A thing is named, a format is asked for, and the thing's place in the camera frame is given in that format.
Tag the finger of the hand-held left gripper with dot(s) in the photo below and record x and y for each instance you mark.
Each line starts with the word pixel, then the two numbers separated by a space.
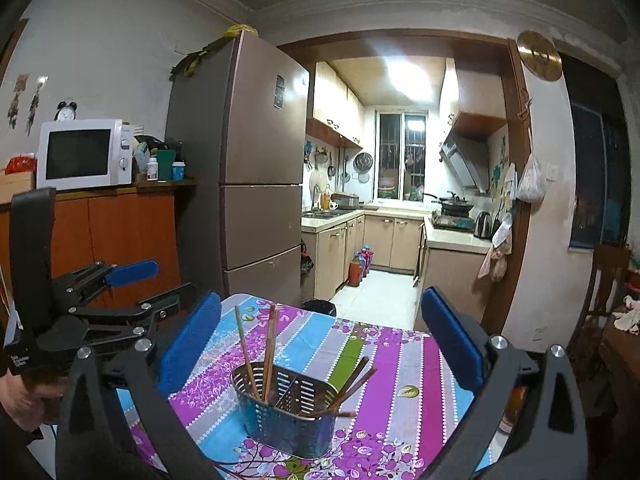
pixel 145 312
pixel 132 272

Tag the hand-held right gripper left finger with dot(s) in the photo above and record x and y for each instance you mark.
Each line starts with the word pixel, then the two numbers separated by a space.
pixel 190 345

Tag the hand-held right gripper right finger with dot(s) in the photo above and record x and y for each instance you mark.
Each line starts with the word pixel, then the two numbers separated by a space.
pixel 452 340

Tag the green-marked wooden chopstick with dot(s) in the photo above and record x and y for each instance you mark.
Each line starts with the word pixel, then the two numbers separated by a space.
pixel 243 342

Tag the plain brown chopstick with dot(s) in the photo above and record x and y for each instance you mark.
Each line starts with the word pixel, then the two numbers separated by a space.
pixel 352 377
pixel 270 350

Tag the bunch of wooden chopsticks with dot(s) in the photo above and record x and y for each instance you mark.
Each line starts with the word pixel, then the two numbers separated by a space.
pixel 350 414

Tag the blue perforated utensil holder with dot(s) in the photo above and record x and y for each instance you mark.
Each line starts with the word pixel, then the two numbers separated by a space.
pixel 290 430

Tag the person's left hand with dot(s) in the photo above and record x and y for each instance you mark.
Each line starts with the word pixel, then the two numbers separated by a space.
pixel 25 400

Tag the orange wooden cabinet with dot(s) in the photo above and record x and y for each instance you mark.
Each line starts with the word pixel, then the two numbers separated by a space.
pixel 125 230

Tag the red bag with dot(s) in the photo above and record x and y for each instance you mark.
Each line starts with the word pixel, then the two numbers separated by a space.
pixel 20 165

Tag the white pill bottle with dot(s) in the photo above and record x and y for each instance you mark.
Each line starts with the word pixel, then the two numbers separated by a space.
pixel 152 168

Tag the teal cup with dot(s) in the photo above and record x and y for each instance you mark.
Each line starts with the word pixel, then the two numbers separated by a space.
pixel 178 171

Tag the beige lower kitchen cabinets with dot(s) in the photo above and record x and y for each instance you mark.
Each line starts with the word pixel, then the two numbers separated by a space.
pixel 390 245

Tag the beige kitchen cabinets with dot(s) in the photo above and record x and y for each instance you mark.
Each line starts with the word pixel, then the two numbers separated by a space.
pixel 390 245
pixel 332 105

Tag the gas stove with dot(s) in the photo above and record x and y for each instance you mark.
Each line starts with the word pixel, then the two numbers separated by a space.
pixel 452 221

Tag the metal electric kettle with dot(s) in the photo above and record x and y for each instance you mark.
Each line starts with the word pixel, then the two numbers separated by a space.
pixel 482 225

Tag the red thermos flask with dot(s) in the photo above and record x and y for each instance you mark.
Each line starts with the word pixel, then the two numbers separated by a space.
pixel 354 271

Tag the purple floral tablecloth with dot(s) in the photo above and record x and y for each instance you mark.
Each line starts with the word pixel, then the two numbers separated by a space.
pixel 310 340

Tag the green container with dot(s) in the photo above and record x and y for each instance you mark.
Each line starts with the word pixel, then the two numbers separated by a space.
pixel 166 155

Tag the white microwave oven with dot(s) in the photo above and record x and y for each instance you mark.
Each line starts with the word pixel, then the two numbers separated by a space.
pixel 75 155

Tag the black trash bin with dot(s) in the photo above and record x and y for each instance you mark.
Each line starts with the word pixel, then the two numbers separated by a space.
pixel 318 307

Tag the black wok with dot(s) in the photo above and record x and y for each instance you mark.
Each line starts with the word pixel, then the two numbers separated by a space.
pixel 455 204

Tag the dark wooden chair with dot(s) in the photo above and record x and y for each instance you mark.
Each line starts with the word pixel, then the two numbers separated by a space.
pixel 600 280

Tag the black alarm clock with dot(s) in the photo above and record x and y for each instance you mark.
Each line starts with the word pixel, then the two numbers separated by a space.
pixel 65 111

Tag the brown refrigerator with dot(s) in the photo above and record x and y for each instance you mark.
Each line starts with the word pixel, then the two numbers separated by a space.
pixel 250 160

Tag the dark wooden side table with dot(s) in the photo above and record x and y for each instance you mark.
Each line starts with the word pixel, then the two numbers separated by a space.
pixel 625 355

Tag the white cloth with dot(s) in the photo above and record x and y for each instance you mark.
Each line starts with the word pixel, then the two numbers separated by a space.
pixel 629 316

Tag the metal range hood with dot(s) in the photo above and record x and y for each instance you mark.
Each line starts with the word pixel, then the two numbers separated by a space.
pixel 465 160

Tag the hanging white plastic bag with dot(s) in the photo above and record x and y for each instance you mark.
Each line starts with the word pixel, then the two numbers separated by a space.
pixel 531 177

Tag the kitchen window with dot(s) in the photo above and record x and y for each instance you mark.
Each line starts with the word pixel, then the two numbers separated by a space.
pixel 400 155

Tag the round metal strainer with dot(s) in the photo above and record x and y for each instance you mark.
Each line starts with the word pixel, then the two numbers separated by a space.
pixel 363 161

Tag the dried leaves bundle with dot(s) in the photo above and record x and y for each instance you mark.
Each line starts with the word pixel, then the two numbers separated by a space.
pixel 192 62

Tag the dark curtained window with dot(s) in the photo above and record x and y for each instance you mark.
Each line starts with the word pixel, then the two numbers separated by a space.
pixel 595 160

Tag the wood-trimmed upper kitchen cabinet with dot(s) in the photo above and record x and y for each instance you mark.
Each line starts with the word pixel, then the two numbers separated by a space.
pixel 475 100

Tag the beige upper kitchen cabinets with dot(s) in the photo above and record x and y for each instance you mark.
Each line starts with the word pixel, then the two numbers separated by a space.
pixel 332 105

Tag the yellow bag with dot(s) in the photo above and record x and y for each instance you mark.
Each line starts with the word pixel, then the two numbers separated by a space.
pixel 240 30

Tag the square ceiling light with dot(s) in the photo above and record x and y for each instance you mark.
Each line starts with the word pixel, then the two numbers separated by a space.
pixel 405 77

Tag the hanging wall ornament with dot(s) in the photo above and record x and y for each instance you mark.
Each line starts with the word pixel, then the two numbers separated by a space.
pixel 17 100
pixel 37 97

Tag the white wall switch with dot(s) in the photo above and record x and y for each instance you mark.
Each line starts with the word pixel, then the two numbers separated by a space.
pixel 551 172

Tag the gold round wall clock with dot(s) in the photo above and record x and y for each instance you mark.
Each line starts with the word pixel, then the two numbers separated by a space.
pixel 539 55

